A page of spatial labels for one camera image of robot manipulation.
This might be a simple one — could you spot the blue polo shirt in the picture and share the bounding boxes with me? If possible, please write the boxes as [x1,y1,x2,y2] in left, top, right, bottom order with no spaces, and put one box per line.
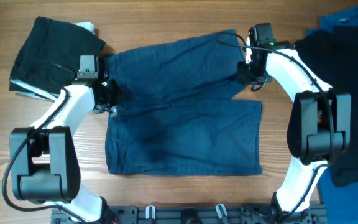
[306,7,358,223]

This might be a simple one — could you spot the black t-shirt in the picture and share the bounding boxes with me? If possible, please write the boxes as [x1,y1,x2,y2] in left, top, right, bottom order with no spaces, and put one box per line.
[295,26,358,187]

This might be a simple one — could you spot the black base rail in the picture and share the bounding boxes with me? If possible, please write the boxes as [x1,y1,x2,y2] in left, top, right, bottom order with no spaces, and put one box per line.
[50,204,328,224]

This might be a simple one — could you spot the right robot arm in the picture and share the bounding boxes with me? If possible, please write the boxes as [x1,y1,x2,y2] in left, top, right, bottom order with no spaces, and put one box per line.
[237,23,351,220]

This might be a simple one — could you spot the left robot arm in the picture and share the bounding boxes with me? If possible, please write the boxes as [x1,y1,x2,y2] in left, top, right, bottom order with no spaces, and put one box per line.
[2,55,119,223]

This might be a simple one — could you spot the left white rail clip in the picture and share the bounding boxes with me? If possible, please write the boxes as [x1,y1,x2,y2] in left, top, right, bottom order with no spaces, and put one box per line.
[145,205,156,220]

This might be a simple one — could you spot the right white rail clip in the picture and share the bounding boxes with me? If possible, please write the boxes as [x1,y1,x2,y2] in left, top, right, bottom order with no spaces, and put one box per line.
[215,203,227,219]

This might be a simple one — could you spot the folded black garment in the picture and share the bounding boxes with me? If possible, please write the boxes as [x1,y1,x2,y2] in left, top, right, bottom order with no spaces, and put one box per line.
[9,17,106,94]

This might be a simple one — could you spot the blue denim shorts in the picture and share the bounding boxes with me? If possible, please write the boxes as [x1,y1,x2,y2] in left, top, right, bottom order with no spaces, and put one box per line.
[104,30,262,176]

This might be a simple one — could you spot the white rail clip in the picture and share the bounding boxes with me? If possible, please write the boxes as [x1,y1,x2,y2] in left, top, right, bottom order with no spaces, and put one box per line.
[145,205,156,220]
[215,203,227,219]

